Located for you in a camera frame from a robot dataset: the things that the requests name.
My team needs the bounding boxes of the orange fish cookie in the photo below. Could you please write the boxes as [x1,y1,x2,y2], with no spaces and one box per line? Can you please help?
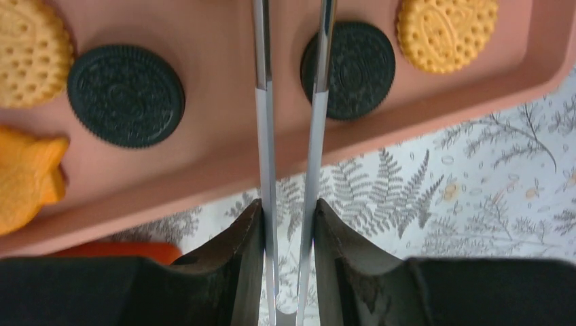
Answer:
[1,126,69,235]

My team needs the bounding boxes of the black sandwich cookie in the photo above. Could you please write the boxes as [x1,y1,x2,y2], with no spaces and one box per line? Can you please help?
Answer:
[67,44,185,149]
[327,21,396,121]

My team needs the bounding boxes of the metal slotted tongs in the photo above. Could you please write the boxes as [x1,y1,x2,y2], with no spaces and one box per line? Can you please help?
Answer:
[251,0,338,326]

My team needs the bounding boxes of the yellow round biscuit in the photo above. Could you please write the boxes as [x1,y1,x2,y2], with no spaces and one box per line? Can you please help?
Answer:
[396,0,499,74]
[1,0,74,109]

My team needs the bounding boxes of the pink cookie tray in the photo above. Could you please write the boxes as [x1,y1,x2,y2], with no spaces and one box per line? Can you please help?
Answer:
[1,1,575,257]

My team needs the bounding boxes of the orange cookie box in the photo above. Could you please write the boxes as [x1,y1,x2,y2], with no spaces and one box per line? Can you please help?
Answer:
[48,242,183,264]

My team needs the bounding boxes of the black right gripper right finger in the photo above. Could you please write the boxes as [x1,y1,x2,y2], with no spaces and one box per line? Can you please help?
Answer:
[314,200,575,325]

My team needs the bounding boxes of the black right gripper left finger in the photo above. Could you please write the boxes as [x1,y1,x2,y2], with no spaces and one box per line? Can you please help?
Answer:
[1,200,264,325]

